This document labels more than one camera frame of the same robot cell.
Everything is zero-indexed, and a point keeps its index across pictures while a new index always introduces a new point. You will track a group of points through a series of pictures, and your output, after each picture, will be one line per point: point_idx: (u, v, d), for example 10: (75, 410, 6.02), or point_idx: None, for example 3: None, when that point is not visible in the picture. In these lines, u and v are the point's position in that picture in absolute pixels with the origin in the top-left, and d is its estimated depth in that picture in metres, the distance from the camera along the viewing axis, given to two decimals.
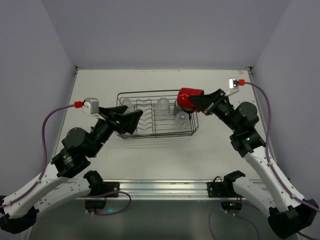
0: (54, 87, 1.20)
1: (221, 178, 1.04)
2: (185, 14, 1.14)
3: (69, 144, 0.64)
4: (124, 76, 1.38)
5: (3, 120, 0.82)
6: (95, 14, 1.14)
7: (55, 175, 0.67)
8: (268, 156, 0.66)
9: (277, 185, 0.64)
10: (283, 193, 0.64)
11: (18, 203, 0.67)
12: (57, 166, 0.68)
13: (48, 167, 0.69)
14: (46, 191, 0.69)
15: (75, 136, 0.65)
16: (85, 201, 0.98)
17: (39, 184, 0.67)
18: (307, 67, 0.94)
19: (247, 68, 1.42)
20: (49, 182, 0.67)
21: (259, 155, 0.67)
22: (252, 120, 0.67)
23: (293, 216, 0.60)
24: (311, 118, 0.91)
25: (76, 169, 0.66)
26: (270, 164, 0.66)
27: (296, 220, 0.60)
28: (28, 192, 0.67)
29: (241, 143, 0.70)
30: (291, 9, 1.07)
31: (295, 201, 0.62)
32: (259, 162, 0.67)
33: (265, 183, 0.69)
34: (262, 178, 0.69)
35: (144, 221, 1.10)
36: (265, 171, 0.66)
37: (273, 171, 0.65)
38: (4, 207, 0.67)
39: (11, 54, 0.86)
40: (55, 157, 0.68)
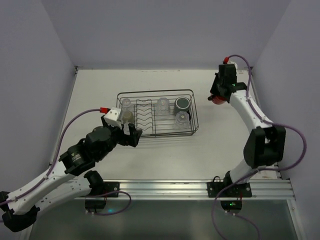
0: (54, 87, 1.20)
1: (220, 178, 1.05)
2: (185, 15, 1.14)
3: (94, 137, 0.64)
4: (125, 76, 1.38)
5: (4, 121, 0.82)
6: (95, 15, 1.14)
7: (62, 172, 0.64)
8: (248, 94, 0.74)
9: (250, 113, 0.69)
10: (255, 119, 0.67)
11: (23, 199, 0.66)
12: (64, 163, 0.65)
13: (56, 164, 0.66)
14: (52, 188, 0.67)
15: (101, 134, 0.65)
16: (86, 201, 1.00)
17: (46, 181, 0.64)
18: (306, 67, 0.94)
19: (247, 69, 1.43)
20: (56, 179, 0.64)
21: (240, 95, 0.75)
22: (228, 67, 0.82)
23: (260, 132, 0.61)
24: (310, 118, 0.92)
25: (85, 166, 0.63)
26: (247, 99, 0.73)
27: (263, 137, 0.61)
28: (34, 189, 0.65)
29: (227, 89, 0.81)
30: (290, 9, 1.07)
31: (265, 124, 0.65)
32: (239, 98, 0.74)
33: (243, 118, 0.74)
34: (241, 114, 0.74)
35: (142, 221, 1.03)
36: (242, 105, 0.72)
37: (249, 103, 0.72)
38: (8, 202, 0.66)
39: (12, 54, 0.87)
40: (64, 154, 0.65)
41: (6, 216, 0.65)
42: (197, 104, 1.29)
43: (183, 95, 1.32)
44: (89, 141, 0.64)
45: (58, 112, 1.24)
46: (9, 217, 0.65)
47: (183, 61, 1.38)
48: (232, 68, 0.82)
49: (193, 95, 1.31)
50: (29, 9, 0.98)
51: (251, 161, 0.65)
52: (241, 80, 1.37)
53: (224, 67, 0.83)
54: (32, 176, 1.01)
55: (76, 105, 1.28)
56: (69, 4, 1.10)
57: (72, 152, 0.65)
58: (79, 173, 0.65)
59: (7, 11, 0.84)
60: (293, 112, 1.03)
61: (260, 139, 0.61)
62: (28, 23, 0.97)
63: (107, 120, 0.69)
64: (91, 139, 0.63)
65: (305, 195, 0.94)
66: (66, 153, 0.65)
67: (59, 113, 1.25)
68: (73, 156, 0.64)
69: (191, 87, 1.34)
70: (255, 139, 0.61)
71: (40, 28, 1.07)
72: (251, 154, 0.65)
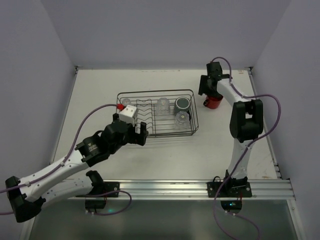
0: (54, 87, 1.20)
1: (220, 178, 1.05)
2: (185, 16, 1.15)
3: (113, 129, 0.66)
4: (125, 76, 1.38)
5: (4, 121, 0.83)
6: (96, 15, 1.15)
7: (79, 160, 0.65)
8: (230, 78, 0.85)
9: (232, 93, 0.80)
10: (237, 97, 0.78)
11: (37, 184, 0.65)
12: (81, 152, 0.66)
13: (73, 151, 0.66)
14: (66, 176, 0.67)
15: (119, 126, 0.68)
16: (86, 200, 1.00)
17: (62, 168, 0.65)
18: (306, 68, 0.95)
19: (247, 69, 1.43)
20: (72, 167, 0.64)
21: (224, 80, 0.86)
22: (214, 63, 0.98)
23: (240, 104, 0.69)
24: (310, 119, 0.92)
25: (101, 156, 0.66)
26: (230, 82, 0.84)
27: (242, 109, 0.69)
28: (48, 175, 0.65)
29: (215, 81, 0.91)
30: (290, 10, 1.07)
31: (244, 99, 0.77)
32: (223, 83, 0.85)
33: (228, 99, 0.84)
34: (226, 97, 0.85)
35: (142, 221, 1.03)
36: (226, 88, 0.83)
37: (232, 86, 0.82)
38: (21, 186, 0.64)
39: (12, 54, 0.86)
40: (80, 144, 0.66)
41: (17, 201, 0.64)
42: (197, 104, 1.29)
43: (184, 95, 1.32)
44: (108, 132, 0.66)
45: (58, 112, 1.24)
46: (21, 202, 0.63)
47: (183, 61, 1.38)
48: (214, 65, 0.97)
49: (193, 95, 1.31)
50: (29, 9, 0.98)
51: (236, 132, 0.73)
52: (241, 80, 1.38)
53: (210, 64, 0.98)
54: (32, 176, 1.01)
55: (76, 105, 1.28)
56: (69, 5, 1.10)
57: (88, 142, 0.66)
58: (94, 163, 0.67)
59: (7, 12, 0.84)
60: (292, 112, 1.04)
61: (241, 110, 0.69)
62: (28, 23, 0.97)
63: (122, 116, 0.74)
64: (110, 130, 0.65)
65: (304, 195, 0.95)
66: (82, 143, 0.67)
67: (59, 113, 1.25)
68: (89, 146, 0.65)
69: (190, 87, 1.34)
70: (236, 110, 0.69)
71: (40, 28, 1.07)
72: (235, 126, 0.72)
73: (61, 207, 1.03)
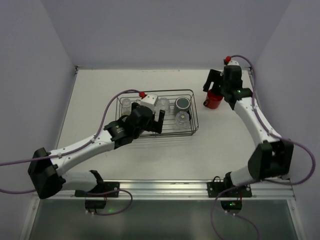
0: (54, 87, 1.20)
1: (220, 178, 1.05)
2: (185, 16, 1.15)
3: (139, 113, 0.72)
4: (125, 76, 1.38)
5: (4, 122, 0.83)
6: (96, 16, 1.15)
7: (109, 139, 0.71)
8: (254, 103, 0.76)
9: (256, 124, 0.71)
10: (261, 131, 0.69)
11: (68, 157, 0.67)
12: (110, 132, 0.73)
13: (101, 131, 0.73)
14: (93, 153, 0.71)
15: (144, 110, 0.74)
16: (86, 201, 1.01)
17: (92, 144, 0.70)
18: (305, 68, 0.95)
19: (247, 69, 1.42)
20: (101, 144, 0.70)
21: (246, 103, 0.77)
22: (235, 70, 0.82)
23: (267, 147, 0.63)
24: (310, 119, 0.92)
25: (125, 138, 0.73)
26: (254, 109, 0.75)
27: (269, 152, 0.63)
28: (80, 148, 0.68)
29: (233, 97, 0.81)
30: (289, 10, 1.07)
31: (272, 138, 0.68)
32: (244, 107, 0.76)
33: (248, 127, 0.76)
34: (247, 123, 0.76)
35: (142, 221, 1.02)
36: (248, 114, 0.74)
37: (256, 114, 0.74)
38: (52, 157, 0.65)
39: (12, 54, 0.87)
40: (109, 125, 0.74)
41: (48, 171, 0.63)
42: (197, 104, 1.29)
43: (184, 95, 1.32)
44: (135, 116, 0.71)
45: (58, 112, 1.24)
46: (53, 171, 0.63)
47: (183, 61, 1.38)
48: (239, 70, 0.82)
49: (192, 95, 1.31)
50: (29, 9, 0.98)
51: (257, 174, 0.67)
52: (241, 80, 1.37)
53: (230, 69, 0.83)
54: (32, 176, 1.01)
55: (76, 105, 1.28)
56: (69, 5, 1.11)
57: (116, 125, 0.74)
58: (119, 144, 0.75)
59: (8, 12, 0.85)
60: (292, 112, 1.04)
61: (268, 154, 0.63)
62: (28, 23, 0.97)
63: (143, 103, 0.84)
64: (137, 114, 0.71)
65: (304, 195, 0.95)
66: (110, 124, 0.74)
67: (59, 113, 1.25)
68: (117, 129, 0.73)
69: (190, 87, 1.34)
70: (262, 153, 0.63)
71: (40, 28, 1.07)
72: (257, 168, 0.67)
73: (61, 208, 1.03)
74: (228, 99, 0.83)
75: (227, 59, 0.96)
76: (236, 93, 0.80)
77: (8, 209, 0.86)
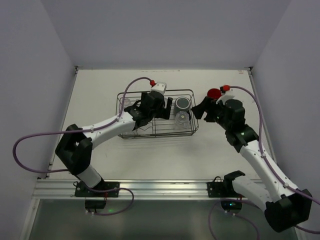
0: (54, 87, 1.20)
1: (220, 178, 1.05)
2: (185, 15, 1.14)
3: (153, 96, 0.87)
4: (124, 76, 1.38)
5: (4, 122, 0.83)
6: (96, 15, 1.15)
7: (131, 119, 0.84)
8: (262, 149, 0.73)
9: (270, 175, 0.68)
10: (276, 183, 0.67)
11: (99, 132, 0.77)
12: (130, 114, 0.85)
13: (123, 113, 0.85)
14: (116, 131, 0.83)
15: (156, 94, 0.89)
16: (86, 200, 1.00)
17: (117, 122, 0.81)
18: (305, 68, 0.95)
19: (247, 69, 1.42)
20: (125, 123, 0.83)
21: (254, 149, 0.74)
22: (239, 112, 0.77)
23: (286, 203, 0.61)
24: (310, 119, 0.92)
25: (142, 120, 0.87)
26: (263, 156, 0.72)
27: (289, 208, 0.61)
28: (109, 125, 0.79)
29: (237, 140, 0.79)
30: (289, 10, 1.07)
31: (288, 190, 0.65)
32: (253, 153, 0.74)
33: (259, 175, 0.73)
34: (257, 170, 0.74)
35: (142, 221, 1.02)
36: (258, 162, 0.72)
37: (266, 162, 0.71)
38: (86, 131, 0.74)
39: (12, 54, 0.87)
40: (127, 108, 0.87)
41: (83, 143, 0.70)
42: (197, 104, 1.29)
43: (183, 95, 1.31)
44: (150, 100, 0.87)
45: (58, 112, 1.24)
46: (89, 141, 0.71)
47: (183, 61, 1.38)
48: (243, 111, 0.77)
49: (192, 95, 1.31)
50: (29, 9, 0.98)
51: (278, 227, 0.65)
52: (241, 80, 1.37)
53: (234, 111, 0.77)
54: (32, 176, 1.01)
55: (76, 105, 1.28)
56: (69, 5, 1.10)
57: (133, 108, 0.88)
58: (137, 125, 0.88)
59: (8, 11, 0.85)
60: (292, 112, 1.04)
61: (288, 210, 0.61)
62: (28, 23, 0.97)
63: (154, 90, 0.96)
64: (152, 97, 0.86)
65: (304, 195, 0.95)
66: (128, 108, 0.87)
67: (59, 113, 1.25)
68: (135, 111, 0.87)
69: (190, 87, 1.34)
70: (281, 210, 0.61)
71: (40, 28, 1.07)
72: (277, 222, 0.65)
73: (60, 208, 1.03)
74: (232, 142, 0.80)
75: (225, 87, 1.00)
76: (240, 136, 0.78)
77: (8, 208, 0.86)
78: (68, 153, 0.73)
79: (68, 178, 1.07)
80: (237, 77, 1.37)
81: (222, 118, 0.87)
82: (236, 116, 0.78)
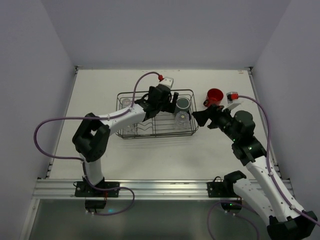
0: (54, 87, 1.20)
1: (221, 178, 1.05)
2: (185, 15, 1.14)
3: (161, 90, 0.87)
4: (125, 76, 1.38)
5: (4, 122, 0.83)
6: (96, 15, 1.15)
7: (142, 110, 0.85)
8: (269, 166, 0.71)
9: (277, 195, 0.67)
10: (283, 203, 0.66)
11: (115, 120, 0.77)
12: (139, 106, 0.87)
13: (134, 104, 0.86)
14: (129, 121, 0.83)
15: (164, 87, 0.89)
16: (86, 200, 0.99)
17: (130, 113, 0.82)
18: (306, 68, 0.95)
19: (247, 69, 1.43)
20: (137, 114, 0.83)
21: (261, 165, 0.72)
22: (249, 126, 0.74)
23: (292, 226, 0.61)
24: (310, 119, 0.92)
25: (152, 111, 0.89)
26: (270, 174, 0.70)
27: (294, 230, 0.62)
28: (123, 114, 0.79)
29: (244, 153, 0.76)
30: (290, 10, 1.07)
31: (294, 212, 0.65)
32: (260, 171, 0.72)
33: (265, 192, 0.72)
34: (263, 188, 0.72)
35: (142, 221, 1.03)
36: (265, 181, 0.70)
37: (273, 181, 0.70)
38: (103, 119, 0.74)
39: (12, 54, 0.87)
40: (137, 101, 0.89)
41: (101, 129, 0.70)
42: (197, 104, 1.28)
43: (184, 95, 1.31)
44: (157, 93, 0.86)
45: (58, 111, 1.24)
46: (107, 128, 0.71)
47: (183, 61, 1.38)
48: (253, 126, 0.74)
49: (193, 95, 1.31)
50: (29, 9, 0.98)
51: None
52: (241, 80, 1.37)
53: (245, 124, 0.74)
54: (32, 176, 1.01)
55: (76, 105, 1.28)
56: (69, 4, 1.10)
57: (143, 100, 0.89)
58: (147, 116, 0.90)
59: (8, 11, 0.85)
60: (293, 112, 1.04)
61: (292, 232, 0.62)
62: (29, 23, 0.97)
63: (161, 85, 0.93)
64: (160, 90, 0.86)
65: (304, 195, 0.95)
66: (138, 100, 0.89)
67: (59, 113, 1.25)
68: (144, 103, 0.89)
69: (190, 87, 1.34)
70: (285, 230, 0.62)
71: (41, 28, 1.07)
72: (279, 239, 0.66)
73: (61, 208, 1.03)
74: (238, 155, 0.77)
75: (233, 95, 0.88)
76: (248, 151, 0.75)
77: (8, 208, 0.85)
78: (86, 140, 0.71)
79: (68, 178, 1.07)
80: (237, 77, 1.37)
81: (227, 129, 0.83)
82: (245, 129, 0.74)
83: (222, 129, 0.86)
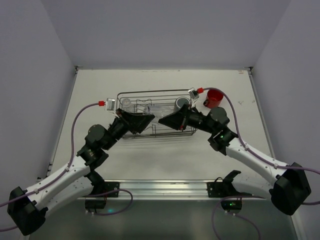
0: (54, 87, 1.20)
1: (222, 178, 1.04)
2: (185, 16, 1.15)
3: (92, 138, 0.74)
4: (125, 76, 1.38)
5: (4, 120, 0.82)
6: (96, 16, 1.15)
7: (83, 164, 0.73)
8: (243, 142, 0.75)
9: (260, 163, 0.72)
10: (267, 167, 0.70)
11: (45, 190, 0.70)
12: (82, 158, 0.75)
13: (74, 158, 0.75)
14: (72, 181, 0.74)
15: (96, 133, 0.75)
16: (86, 200, 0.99)
17: (67, 173, 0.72)
18: (306, 68, 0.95)
19: (247, 69, 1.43)
20: (76, 171, 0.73)
21: (236, 145, 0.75)
22: (224, 122, 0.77)
23: (283, 182, 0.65)
24: (309, 120, 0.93)
25: (99, 161, 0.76)
26: (246, 148, 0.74)
27: (288, 186, 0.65)
28: (56, 180, 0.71)
29: (220, 143, 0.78)
30: (290, 10, 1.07)
31: (280, 170, 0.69)
32: (237, 150, 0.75)
33: (250, 166, 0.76)
34: (247, 164, 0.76)
35: (141, 221, 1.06)
36: (245, 156, 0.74)
37: (252, 152, 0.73)
38: (29, 194, 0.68)
39: (11, 52, 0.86)
40: (81, 150, 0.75)
41: (28, 208, 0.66)
42: (197, 104, 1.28)
43: (184, 95, 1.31)
44: (90, 142, 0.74)
45: (57, 111, 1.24)
46: (32, 208, 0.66)
47: (183, 61, 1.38)
48: (229, 121, 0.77)
49: None
50: (29, 8, 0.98)
51: (288, 208, 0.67)
52: (240, 80, 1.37)
53: (219, 121, 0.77)
54: (32, 176, 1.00)
55: (76, 105, 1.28)
56: (69, 4, 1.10)
57: (87, 148, 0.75)
58: (94, 166, 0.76)
59: (8, 9, 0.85)
60: (294, 112, 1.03)
61: (288, 187, 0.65)
62: (29, 23, 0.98)
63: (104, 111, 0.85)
64: (91, 140, 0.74)
65: None
66: (81, 150, 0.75)
67: (59, 113, 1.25)
68: (88, 153, 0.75)
69: (191, 88, 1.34)
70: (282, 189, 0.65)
71: (40, 28, 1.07)
72: (286, 204, 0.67)
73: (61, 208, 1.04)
74: (216, 147, 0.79)
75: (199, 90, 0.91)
76: (222, 140, 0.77)
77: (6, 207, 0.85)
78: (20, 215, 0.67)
79: None
80: (237, 78, 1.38)
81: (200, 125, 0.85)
82: (221, 124, 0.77)
83: (196, 125, 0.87)
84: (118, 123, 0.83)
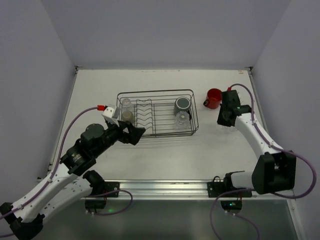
0: (54, 87, 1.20)
1: (220, 178, 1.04)
2: (184, 16, 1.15)
3: (87, 137, 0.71)
4: (125, 75, 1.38)
5: (3, 123, 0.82)
6: (95, 16, 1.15)
7: (66, 172, 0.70)
8: (253, 117, 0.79)
9: (257, 138, 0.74)
10: (262, 143, 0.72)
11: (30, 205, 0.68)
12: (66, 165, 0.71)
13: (58, 166, 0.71)
14: (57, 190, 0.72)
15: (92, 132, 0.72)
16: (86, 200, 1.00)
17: (50, 184, 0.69)
18: (306, 68, 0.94)
19: (247, 69, 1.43)
20: (60, 181, 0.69)
21: (246, 118, 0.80)
22: (232, 93, 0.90)
23: (269, 158, 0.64)
24: (309, 122, 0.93)
25: (86, 164, 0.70)
26: (254, 123, 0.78)
27: (273, 164, 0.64)
28: (40, 193, 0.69)
29: (233, 113, 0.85)
30: (290, 9, 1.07)
31: (273, 149, 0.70)
32: (245, 122, 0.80)
33: (251, 142, 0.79)
34: (248, 137, 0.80)
35: (142, 221, 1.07)
36: (249, 129, 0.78)
37: (256, 128, 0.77)
38: (14, 211, 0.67)
39: (11, 54, 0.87)
40: (65, 155, 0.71)
41: (14, 226, 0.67)
42: (197, 104, 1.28)
43: (183, 95, 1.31)
44: (84, 141, 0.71)
45: (58, 112, 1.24)
46: (18, 225, 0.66)
47: (183, 61, 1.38)
48: (235, 92, 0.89)
49: (193, 95, 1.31)
50: (29, 10, 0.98)
51: (262, 188, 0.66)
52: (240, 80, 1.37)
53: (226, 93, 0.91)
54: (32, 177, 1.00)
55: (76, 105, 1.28)
56: (69, 5, 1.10)
57: (73, 151, 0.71)
58: (80, 172, 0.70)
59: (8, 11, 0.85)
60: (294, 113, 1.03)
61: (271, 166, 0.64)
62: (29, 25, 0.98)
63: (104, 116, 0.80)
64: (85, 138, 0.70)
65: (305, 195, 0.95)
66: (68, 152, 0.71)
67: (59, 113, 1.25)
68: (73, 156, 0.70)
69: (191, 88, 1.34)
70: (265, 165, 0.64)
71: (41, 29, 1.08)
72: (261, 181, 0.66)
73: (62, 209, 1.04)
74: (228, 116, 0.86)
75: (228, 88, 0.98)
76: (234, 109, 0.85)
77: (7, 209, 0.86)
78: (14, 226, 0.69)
79: None
80: (237, 78, 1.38)
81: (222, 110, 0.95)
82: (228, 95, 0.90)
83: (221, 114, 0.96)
84: (114, 128, 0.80)
